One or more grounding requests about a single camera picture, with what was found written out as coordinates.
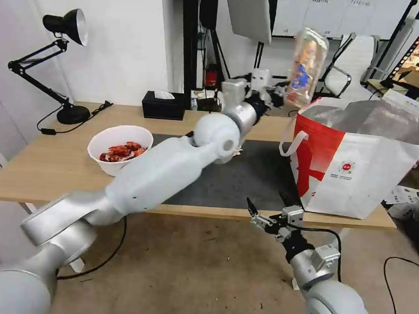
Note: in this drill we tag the black tissue box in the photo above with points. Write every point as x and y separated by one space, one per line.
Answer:
162 107

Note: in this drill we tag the red white takeout bag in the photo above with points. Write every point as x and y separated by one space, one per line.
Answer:
352 160

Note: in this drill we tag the black metal rack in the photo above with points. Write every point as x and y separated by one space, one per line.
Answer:
192 44

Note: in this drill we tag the white softbox panel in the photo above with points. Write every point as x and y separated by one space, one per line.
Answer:
250 11

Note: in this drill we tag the red crayfish shells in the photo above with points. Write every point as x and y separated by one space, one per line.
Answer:
123 151

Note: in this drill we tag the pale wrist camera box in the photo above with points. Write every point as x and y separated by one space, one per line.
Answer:
261 78
293 215

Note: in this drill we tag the black desk lamp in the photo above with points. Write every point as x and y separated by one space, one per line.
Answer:
70 23

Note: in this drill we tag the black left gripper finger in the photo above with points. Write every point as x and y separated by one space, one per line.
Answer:
279 87
279 101

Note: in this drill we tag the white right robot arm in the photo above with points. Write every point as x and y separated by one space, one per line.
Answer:
331 309

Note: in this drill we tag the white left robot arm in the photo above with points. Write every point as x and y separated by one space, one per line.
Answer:
158 171

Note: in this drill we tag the white paper bowl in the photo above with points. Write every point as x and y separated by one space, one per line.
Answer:
117 165

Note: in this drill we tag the black light stand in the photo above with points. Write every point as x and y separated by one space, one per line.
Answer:
404 38

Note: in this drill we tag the black desk mat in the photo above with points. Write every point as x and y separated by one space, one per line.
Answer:
251 178

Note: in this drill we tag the clear plastic bottle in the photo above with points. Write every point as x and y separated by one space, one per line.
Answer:
306 67

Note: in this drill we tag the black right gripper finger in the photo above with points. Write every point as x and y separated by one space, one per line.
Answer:
260 221
284 199

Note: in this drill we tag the red black device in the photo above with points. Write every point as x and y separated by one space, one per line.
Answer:
211 77

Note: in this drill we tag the printed white cardboard box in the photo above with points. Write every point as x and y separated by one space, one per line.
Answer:
413 198

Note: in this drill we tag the white office chair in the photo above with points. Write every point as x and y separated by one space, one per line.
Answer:
356 63

